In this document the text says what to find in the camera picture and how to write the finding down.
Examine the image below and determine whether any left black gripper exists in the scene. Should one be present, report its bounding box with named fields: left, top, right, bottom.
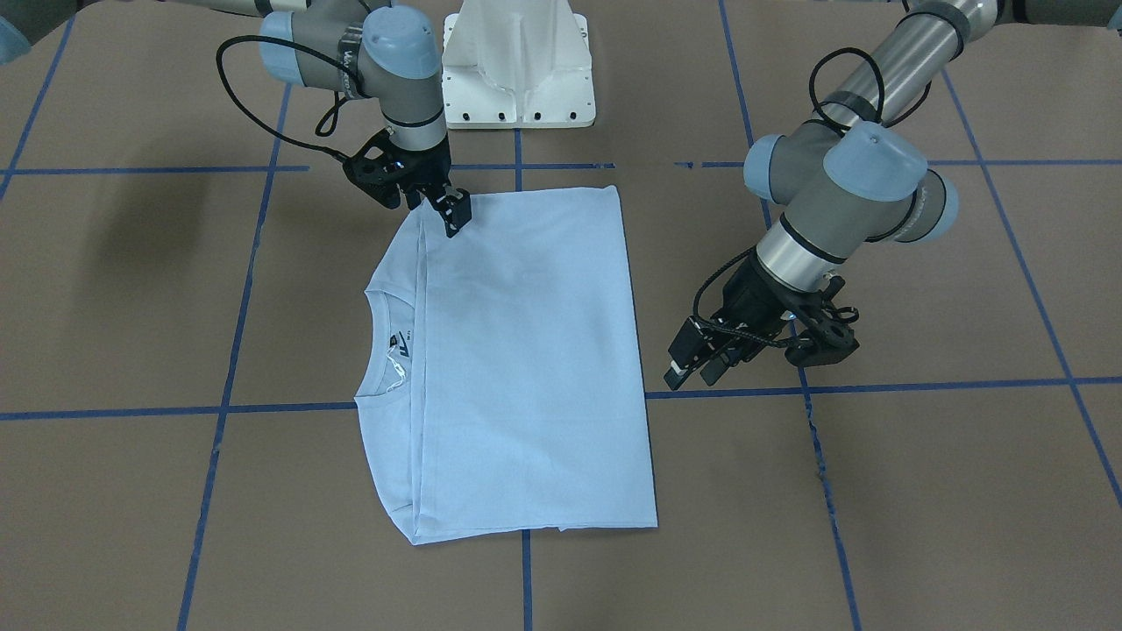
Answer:
left=663, top=249, right=811, bottom=391

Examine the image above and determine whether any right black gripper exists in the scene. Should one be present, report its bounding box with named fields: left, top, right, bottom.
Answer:
left=398, top=141, right=472, bottom=238

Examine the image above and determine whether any light blue t-shirt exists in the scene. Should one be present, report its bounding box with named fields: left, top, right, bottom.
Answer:
left=355, top=185, right=657, bottom=546

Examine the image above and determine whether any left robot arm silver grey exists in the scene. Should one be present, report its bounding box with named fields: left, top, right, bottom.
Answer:
left=663, top=1, right=1119, bottom=390

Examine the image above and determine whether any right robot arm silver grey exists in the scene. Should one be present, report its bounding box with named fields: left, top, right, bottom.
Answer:
left=202, top=1, right=472, bottom=237

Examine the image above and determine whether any white garment hang tag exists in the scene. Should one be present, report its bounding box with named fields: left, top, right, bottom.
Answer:
left=384, top=344, right=412, bottom=393

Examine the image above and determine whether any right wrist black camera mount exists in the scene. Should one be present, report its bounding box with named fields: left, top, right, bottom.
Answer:
left=342, top=128, right=413, bottom=210

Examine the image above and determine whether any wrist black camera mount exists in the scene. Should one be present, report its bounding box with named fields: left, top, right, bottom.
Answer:
left=342, top=128, right=413, bottom=210
left=780, top=274, right=859, bottom=368

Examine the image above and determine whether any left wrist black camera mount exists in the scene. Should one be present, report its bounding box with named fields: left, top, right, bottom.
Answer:
left=780, top=274, right=859, bottom=368

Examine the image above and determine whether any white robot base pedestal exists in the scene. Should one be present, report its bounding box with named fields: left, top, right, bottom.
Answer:
left=441, top=1, right=597, bottom=131

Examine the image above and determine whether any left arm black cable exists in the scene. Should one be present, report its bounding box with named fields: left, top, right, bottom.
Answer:
left=691, top=48, right=934, bottom=351

